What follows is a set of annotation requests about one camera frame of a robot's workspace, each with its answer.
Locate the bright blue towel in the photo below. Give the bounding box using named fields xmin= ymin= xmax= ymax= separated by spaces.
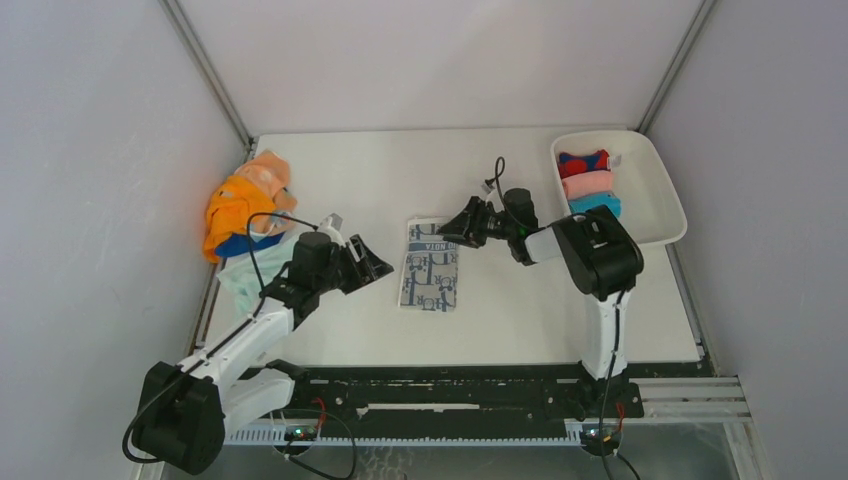
xmin=568 ymin=191 xmax=622 ymax=218

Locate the red blue rolled towel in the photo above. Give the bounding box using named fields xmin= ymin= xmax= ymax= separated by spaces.
xmin=556 ymin=149 xmax=610 ymax=179

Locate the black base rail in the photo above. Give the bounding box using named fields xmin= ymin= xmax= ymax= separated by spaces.
xmin=248 ymin=360 xmax=645 ymax=442

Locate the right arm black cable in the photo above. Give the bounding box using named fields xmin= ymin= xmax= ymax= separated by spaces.
xmin=480 ymin=156 xmax=641 ymax=480

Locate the white blue patterned towel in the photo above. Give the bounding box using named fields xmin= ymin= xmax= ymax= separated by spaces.
xmin=398 ymin=218 xmax=459 ymax=313

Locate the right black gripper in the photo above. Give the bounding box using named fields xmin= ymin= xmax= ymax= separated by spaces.
xmin=438 ymin=195 xmax=516 ymax=248

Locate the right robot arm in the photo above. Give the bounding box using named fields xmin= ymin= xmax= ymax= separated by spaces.
xmin=437 ymin=189 xmax=644 ymax=416

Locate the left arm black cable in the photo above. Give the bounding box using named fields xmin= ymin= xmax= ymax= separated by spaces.
xmin=121 ymin=211 xmax=319 ymax=465

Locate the mint green towel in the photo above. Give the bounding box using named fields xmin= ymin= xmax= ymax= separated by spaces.
xmin=217 ymin=235 xmax=299 ymax=320

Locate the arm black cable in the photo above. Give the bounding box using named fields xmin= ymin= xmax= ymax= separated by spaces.
xmin=480 ymin=156 xmax=641 ymax=480
xmin=121 ymin=211 xmax=319 ymax=465

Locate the pink rolled towel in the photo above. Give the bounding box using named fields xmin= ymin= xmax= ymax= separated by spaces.
xmin=561 ymin=170 xmax=615 ymax=200

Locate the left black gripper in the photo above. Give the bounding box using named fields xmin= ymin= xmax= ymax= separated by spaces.
xmin=314 ymin=235 xmax=392 ymax=295

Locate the orange towel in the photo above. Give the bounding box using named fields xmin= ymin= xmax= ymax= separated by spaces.
xmin=202 ymin=150 xmax=297 ymax=264

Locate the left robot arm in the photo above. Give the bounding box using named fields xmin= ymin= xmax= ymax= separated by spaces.
xmin=121 ymin=229 xmax=394 ymax=475

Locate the white plastic tray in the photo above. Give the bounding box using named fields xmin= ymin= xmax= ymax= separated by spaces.
xmin=550 ymin=130 xmax=688 ymax=246

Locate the dark blue towel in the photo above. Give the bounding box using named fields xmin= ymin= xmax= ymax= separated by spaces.
xmin=212 ymin=233 xmax=285 ymax=258

